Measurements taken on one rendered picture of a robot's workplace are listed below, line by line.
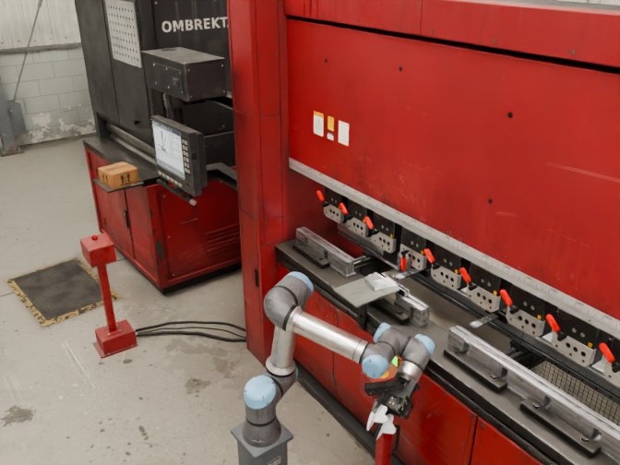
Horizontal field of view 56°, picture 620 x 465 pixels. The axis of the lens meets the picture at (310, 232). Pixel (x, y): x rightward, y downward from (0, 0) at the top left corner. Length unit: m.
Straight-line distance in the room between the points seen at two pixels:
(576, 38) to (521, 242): 0.71
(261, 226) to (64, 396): 1.61
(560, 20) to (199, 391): 2.85
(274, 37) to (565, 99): 1.63
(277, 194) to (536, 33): 1.82
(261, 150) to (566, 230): 1.73
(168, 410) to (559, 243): 2.47
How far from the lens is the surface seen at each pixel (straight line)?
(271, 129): 3.24
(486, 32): 2.18
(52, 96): 8.99
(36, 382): 4.19
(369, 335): 2.93
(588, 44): 1.96
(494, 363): 2.55
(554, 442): 2.39
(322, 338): 1.93
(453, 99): 2.32
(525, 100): 2.11
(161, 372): 4.01
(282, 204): 3.42
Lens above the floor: 2.47
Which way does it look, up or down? 26 degrees down
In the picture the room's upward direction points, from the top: straight up
